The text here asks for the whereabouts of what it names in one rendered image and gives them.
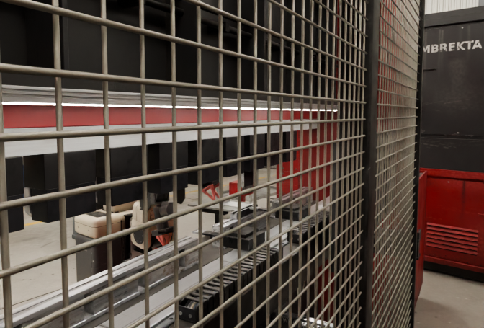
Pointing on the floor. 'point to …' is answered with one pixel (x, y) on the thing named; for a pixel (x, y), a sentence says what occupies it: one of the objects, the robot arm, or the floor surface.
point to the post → (366, 239)
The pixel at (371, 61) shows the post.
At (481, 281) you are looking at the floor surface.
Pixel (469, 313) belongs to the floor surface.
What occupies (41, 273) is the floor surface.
